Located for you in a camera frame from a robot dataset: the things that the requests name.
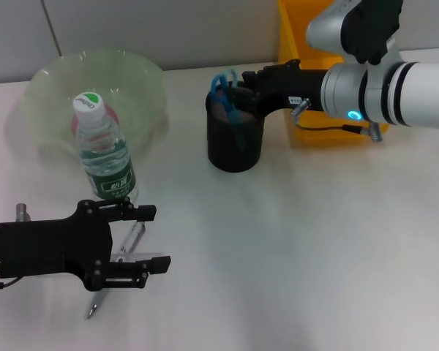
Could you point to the clear plastic ruler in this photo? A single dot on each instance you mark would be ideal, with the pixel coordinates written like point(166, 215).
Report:
point(124, 259)

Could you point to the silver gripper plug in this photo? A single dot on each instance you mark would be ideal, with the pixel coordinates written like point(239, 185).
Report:
point(22, 212)
point(301, 108)

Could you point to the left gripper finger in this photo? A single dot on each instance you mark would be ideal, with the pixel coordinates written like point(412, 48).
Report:
point(144, 213)
point(159, 265)

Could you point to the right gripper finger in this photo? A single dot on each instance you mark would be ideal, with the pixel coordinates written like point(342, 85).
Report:
point(251, 78)
point(246, 99)

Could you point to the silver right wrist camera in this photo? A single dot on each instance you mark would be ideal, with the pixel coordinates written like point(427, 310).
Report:
point(369, 29)

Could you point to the yellow plastic bin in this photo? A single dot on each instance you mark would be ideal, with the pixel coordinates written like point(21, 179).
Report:
point(292, 36)

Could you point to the blue scissors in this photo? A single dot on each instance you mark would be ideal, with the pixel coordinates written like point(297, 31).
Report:
point(231, 111)

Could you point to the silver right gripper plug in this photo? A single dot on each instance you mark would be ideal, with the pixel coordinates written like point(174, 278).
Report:
point(301, 108)

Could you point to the green glass fruit bowl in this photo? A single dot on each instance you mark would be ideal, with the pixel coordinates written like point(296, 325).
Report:
point(139, 84)

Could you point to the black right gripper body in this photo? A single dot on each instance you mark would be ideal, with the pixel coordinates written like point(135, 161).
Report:
point(296, 87)

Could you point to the clear bottle green label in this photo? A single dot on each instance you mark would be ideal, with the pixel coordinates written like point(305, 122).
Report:
point(111, 183)

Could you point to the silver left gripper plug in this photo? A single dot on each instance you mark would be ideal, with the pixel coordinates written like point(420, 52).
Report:
point(22, 212)

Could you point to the silver pen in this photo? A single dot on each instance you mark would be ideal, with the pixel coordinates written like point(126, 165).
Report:
point(135, 234)

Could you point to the black mesh pen cup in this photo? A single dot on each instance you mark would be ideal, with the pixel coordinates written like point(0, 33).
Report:
point(234, 153)

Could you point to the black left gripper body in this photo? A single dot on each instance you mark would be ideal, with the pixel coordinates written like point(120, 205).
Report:
point(44, 248)

